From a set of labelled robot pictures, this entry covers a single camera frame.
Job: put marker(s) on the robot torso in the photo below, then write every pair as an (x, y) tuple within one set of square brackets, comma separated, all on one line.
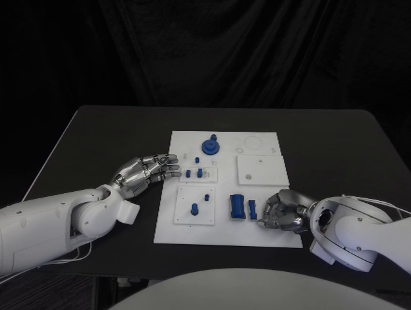
[(257, 290)]

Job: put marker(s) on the white task board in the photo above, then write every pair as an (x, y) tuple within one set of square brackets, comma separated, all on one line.
[(226, 193)]

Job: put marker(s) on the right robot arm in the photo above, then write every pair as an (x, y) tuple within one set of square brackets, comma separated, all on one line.
[(365, 232)]

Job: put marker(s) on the large blue block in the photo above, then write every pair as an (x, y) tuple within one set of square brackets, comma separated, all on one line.
[(237, 206)]

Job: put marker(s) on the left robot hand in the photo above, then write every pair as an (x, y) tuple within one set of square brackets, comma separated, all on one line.
[(139, 172)]

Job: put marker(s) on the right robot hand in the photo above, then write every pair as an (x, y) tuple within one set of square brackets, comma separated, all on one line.
[(283, 210)]

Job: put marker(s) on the blue gear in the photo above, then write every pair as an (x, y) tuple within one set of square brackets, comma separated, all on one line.
[(211, 146)]

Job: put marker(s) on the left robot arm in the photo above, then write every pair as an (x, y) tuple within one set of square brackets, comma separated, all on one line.
[(34, 225)]

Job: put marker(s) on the narrow blue block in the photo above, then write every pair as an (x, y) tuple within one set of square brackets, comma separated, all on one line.
[(253, 209)]

